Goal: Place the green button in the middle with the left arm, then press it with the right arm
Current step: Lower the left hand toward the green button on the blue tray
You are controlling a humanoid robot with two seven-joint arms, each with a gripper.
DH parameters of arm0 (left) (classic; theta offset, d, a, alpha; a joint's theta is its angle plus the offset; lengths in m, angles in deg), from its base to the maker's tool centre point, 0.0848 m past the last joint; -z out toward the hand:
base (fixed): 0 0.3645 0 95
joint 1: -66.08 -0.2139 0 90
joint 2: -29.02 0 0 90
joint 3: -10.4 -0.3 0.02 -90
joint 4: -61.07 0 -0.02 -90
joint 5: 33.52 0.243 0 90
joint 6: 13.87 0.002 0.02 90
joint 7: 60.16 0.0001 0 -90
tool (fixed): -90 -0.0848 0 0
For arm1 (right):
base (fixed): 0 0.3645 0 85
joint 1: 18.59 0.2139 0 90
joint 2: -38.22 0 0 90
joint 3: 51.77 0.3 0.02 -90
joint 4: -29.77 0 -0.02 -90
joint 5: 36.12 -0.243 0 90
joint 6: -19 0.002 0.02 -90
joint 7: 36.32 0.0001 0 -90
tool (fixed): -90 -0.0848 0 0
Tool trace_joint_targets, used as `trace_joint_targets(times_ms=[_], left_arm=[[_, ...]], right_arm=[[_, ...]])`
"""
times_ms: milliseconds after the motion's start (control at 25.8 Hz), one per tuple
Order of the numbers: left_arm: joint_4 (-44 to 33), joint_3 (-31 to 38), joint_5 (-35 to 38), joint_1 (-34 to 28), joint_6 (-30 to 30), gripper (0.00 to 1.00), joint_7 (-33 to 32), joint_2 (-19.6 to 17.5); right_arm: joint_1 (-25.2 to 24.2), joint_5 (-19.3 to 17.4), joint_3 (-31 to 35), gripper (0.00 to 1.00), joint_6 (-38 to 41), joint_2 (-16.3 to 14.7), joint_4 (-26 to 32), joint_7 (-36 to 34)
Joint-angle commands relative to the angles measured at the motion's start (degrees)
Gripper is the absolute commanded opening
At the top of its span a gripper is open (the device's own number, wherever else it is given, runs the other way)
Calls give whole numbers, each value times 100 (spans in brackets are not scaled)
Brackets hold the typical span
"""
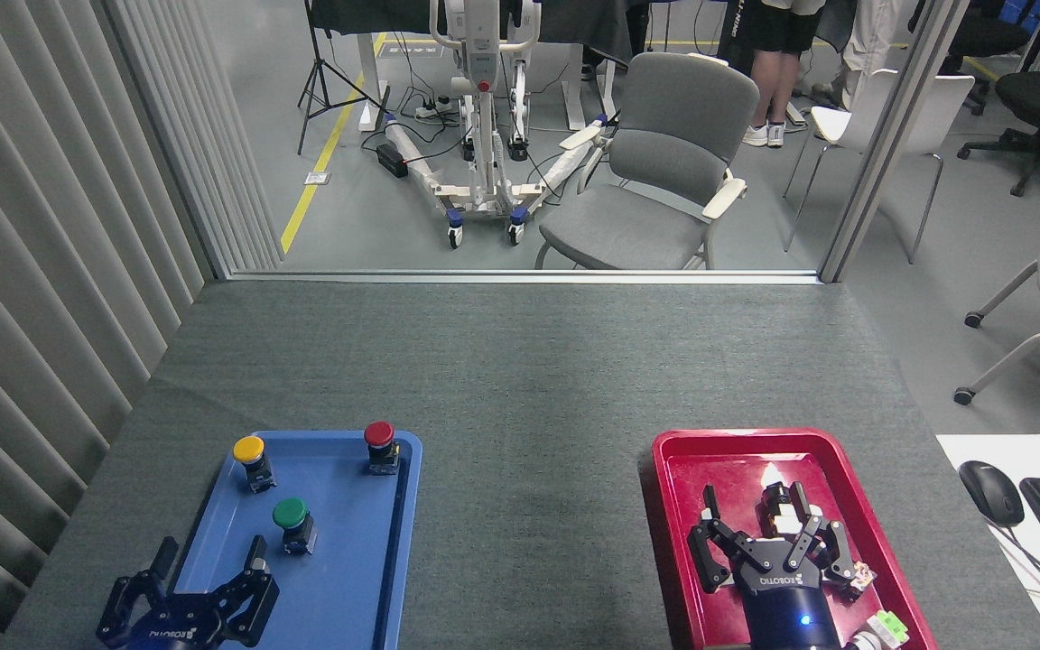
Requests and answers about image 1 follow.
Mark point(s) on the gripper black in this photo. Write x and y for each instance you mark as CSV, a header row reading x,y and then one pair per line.
x,y
786,605
172,627

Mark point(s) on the green push button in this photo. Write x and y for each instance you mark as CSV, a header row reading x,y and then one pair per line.
x,y
290,513

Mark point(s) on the yellow push button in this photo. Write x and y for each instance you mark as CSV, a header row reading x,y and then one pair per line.
x,y
249,449

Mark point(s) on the red push button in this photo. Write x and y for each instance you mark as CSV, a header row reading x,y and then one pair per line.
x,y
379,434

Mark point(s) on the red plastic tray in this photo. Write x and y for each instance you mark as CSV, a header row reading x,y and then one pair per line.
x,y
691,560

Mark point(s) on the blue plastic tray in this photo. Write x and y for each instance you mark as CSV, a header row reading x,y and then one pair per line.
x,y
339,560

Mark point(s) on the black computer mouse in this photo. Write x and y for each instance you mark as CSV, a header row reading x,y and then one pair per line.
x,y
991,492

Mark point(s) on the grey armchair with pale armrests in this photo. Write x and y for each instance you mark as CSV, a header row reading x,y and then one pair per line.
x,y
664,162

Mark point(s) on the grey slatted partition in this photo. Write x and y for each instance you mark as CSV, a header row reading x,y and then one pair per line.
x,y
32,226

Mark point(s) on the floor outlet plate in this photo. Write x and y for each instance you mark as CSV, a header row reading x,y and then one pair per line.
x,y
317,178

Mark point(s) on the white chair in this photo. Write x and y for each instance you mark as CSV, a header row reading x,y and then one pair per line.
x,y
944,99

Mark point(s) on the black power adapter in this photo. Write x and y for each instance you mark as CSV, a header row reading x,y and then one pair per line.
x,y
392,160

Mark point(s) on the person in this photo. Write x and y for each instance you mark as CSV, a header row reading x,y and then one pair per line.
x,y
872,36
768,27

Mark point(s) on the white power strip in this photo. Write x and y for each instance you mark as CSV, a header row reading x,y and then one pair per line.
x,y
434,106

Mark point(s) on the black-draped table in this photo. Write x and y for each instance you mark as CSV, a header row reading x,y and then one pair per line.
x,y
592,23

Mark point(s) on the black tripod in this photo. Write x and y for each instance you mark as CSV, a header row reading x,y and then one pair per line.
x,y
312,36

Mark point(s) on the black and white switch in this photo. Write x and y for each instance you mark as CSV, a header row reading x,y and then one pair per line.
x,y
784,522

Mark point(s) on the black selector switch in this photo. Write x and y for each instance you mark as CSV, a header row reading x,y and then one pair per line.
x,y
863,576

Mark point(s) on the green and white switch block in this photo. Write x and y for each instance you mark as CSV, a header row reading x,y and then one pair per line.
x,y
886,627

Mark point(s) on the silver table edge rail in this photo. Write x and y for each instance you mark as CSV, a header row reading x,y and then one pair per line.
x,y
520,277

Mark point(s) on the silver post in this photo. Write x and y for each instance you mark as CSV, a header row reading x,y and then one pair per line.
x,y
890,135

